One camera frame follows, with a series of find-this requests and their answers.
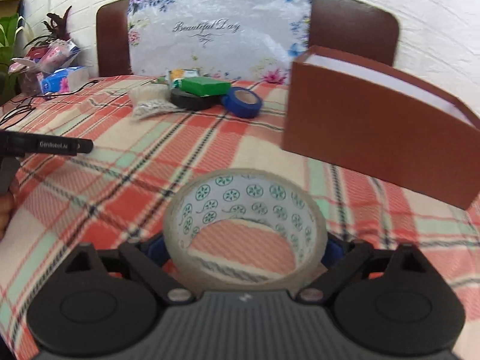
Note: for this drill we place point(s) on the person's left hand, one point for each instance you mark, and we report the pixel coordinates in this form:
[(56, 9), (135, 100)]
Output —
[(7, 206)]

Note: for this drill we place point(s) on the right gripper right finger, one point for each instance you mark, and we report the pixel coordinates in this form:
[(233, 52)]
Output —
[(343, 260)]

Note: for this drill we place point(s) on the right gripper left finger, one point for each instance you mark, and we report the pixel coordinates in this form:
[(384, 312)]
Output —
[(146, 260)]

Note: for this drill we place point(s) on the green box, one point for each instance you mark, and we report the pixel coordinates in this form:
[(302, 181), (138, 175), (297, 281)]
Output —
[(205, 86)]

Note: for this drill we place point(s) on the cotton swabs bag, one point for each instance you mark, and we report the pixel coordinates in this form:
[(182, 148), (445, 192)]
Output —
[(151, 100)]

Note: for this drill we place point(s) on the brown wooden headboard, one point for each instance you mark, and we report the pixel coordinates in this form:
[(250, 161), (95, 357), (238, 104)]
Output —
[(347, 25)]

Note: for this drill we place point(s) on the red plaid blanket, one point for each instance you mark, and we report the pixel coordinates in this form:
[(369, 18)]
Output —
[(122, 188)]

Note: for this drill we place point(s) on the brown cardboard box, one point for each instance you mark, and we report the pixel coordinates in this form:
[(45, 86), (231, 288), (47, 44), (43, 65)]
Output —
[(371, 118)]

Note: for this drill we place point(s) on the green potted plant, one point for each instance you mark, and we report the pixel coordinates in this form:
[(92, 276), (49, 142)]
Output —
[(11, 28)]

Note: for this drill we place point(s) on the clear patterned tape roll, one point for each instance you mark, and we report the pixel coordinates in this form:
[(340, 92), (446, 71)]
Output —
[(244, 229)]

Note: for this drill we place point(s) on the blue tape roll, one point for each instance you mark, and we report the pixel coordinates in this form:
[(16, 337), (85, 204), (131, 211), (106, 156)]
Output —
[(242, 102)]

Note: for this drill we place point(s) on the blue tissue pack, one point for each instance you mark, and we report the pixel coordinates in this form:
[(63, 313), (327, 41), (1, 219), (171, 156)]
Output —
[(65, 80)]

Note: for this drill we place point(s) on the black tape roll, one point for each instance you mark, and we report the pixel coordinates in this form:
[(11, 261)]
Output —
[(192, 102)]

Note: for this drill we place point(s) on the colourful snack packets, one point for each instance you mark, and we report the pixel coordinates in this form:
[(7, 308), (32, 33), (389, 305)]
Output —
[(174, 77)]

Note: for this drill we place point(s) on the pink wrapped package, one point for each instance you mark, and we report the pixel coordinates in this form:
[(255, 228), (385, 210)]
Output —
[(59, 54)]

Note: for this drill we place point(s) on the floral white pillow bag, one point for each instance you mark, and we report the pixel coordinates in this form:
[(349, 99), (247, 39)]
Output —
[(253, 40)]

